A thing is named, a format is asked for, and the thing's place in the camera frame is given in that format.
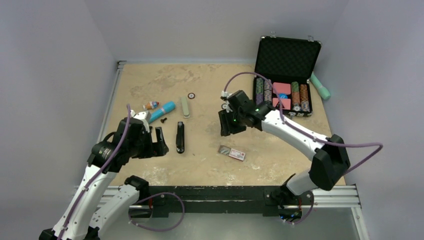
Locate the black poker chip case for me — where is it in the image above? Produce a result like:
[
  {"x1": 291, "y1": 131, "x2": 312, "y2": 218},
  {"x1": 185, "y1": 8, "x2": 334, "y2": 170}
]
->
[{"x1": 253, "y1": 36, "x2": 322, "y2": 117}]

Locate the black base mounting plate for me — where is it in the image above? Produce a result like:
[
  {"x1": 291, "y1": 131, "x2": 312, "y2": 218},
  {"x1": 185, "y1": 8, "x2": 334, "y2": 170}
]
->
[{"x1": 131, "y1": 185, "x2": 314, "y2": 219}]

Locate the beige green stapler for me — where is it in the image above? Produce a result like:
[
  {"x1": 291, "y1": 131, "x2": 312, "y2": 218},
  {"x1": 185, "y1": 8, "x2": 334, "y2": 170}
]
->
[{"x1": 180, "y1": 96, "x2": 190, "y2": 119}]

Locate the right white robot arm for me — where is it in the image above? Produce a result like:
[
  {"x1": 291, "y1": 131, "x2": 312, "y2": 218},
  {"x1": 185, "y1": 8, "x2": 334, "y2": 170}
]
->
[{"x1": 218, "y1": 90, "x2": 351, "y2": 204}]

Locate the red white staple box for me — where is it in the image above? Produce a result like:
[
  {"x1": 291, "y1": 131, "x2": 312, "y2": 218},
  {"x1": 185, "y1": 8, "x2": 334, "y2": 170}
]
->
[{"x1": 218, "y1": 145, "x2": 246, "y2": 162}]

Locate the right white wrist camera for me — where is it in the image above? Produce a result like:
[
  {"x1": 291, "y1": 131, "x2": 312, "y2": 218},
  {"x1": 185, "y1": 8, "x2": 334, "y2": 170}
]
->
[{"x1": 220, "y1": 91, "x2": 232, "y2": 101}]

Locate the purple cable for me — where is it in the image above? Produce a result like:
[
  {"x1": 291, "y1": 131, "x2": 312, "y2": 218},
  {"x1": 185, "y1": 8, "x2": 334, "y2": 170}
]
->
[
  {"x1": 56, "y1": 102, "x2": 186, "y2": 240},
  {"x1": 222, "y1": 71, "x2": 384, "y2": 226}
]

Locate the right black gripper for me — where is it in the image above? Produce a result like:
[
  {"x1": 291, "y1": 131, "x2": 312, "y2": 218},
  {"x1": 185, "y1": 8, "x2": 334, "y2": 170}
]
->
[{"x1": 219, "y1": 107, "x2": 247, "y2": 136}]

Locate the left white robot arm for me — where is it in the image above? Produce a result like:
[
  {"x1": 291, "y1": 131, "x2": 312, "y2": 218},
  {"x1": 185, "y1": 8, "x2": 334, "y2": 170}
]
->
[{"x1": 39, "y1": 117, "x2": 169, "y2": 240}]

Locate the black stapler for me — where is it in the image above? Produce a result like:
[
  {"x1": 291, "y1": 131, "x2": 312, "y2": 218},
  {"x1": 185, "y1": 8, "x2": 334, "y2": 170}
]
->
[{"x1": 175, "y1": 121, "x2": 185, "y2": 154}]

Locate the blue cylindrical bottle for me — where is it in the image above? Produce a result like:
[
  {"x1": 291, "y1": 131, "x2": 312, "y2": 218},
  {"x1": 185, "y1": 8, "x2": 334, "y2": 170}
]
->
[{"x1": 149, "y1": 101, "x2": 176, "y2": 123}]

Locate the teal cylindrical handle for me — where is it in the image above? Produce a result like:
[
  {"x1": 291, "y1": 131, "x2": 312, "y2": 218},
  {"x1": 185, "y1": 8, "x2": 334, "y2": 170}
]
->
[{"x1": 309, "y1": 72, "x2": 331, "y2": 100}]

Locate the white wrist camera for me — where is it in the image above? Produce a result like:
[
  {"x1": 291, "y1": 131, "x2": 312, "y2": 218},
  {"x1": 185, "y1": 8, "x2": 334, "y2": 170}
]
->
[
  {"x1": 220, "y1": 91, "x2": 232, "y2": 101},
  {"x1": 130, "y1": 109, "x2": 151, "y2": 133}
]

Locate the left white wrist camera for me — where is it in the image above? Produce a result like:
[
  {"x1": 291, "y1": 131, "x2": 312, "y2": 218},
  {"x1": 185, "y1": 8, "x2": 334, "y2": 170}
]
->
[{"x1": 130, "y1": 109, "x2": 151, "y2": 133}]

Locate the pink card deck box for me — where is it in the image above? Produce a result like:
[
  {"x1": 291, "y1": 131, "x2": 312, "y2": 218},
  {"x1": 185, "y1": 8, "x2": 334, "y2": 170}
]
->
[{"x1": 272, "y1": 82, "x2": 292, "y2": 95}]

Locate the small red blue toy figure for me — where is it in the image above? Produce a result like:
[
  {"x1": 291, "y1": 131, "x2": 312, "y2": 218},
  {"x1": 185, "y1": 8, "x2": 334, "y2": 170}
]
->
[{"x1": 142, "y1": 101, "x2": 160, "y2": 110}]

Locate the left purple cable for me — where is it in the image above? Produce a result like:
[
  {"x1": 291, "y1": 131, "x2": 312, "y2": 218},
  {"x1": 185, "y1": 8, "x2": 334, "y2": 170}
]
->
[{"x1": 56, "y1": 102, "x2": 186, "y2": 240}]

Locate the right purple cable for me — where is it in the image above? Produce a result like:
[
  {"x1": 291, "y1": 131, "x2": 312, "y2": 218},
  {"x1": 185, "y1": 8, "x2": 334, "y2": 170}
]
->
[{"x1": 222, "y1": 71, "x2": 384, "y2": 226}]

